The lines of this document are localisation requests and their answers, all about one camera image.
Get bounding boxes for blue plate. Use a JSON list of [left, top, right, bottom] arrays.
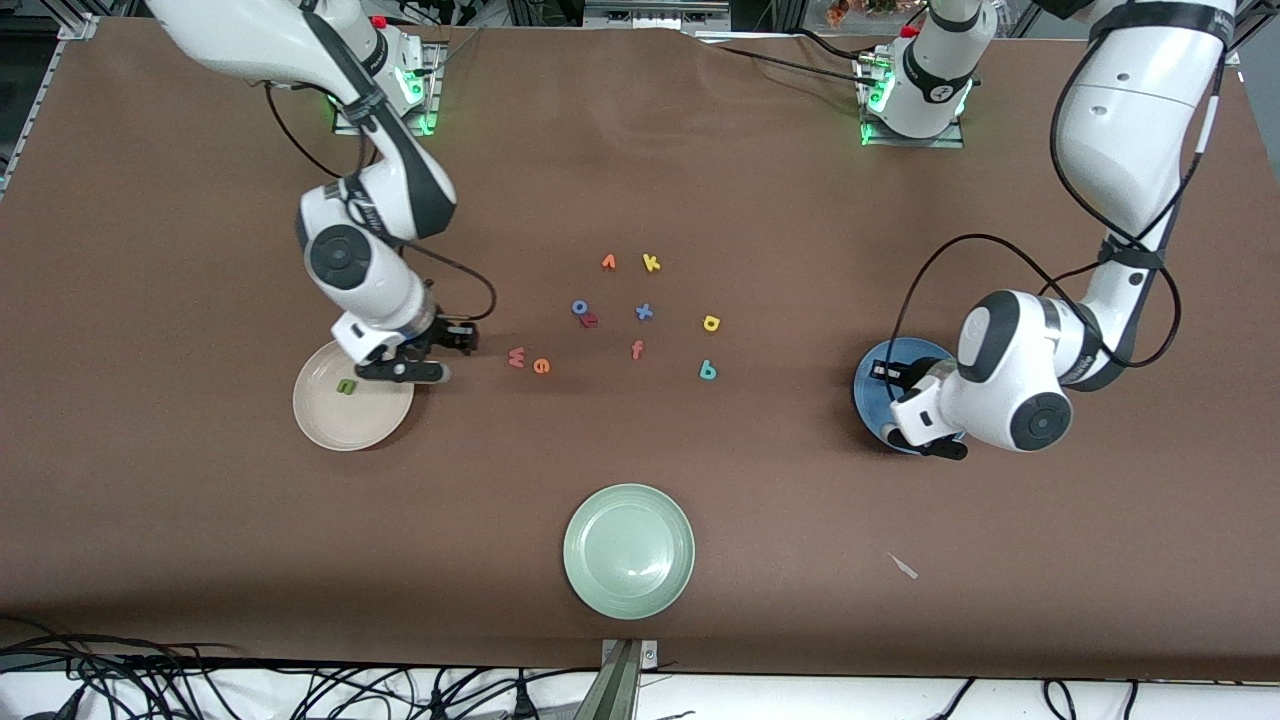
[[852, 336, 976, 456]]

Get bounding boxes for beige brown plate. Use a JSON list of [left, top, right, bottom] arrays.
[[292, 338, 416, 452]]

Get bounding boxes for brown table cover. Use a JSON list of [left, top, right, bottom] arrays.
[[0, 18, 1280, 681]]

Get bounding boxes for pale green plate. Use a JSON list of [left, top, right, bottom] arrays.
[[562, 483, 696, 621]]

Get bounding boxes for orange background object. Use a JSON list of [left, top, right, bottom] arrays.
[[825, 0, 906, 26]]

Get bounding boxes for grey background equipment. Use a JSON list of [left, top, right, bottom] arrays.
[[585, 0, 731, 29]]

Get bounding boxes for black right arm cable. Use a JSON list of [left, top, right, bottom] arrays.
[[262, 80, 498, 323]]

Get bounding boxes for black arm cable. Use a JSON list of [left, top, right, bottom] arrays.
[[262, 80, 498, 323], [888, 60, 1226, 376]]

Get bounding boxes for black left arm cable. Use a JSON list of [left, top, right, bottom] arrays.
[[888, 60, 1226, 376]]

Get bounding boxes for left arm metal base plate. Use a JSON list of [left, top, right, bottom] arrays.
[[860, 50, 967, 149]]

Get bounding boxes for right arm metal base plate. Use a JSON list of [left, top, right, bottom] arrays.
[[332, 40, 441, 137]]

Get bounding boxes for thin black table cable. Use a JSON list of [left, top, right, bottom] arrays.
[[695, 28, 886, 89]]

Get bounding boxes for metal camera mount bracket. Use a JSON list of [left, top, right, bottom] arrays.
[[598, 638, 661, 720]]

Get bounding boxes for tangled black floor cables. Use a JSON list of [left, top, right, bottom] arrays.
[[0, 615, 701, 720]]

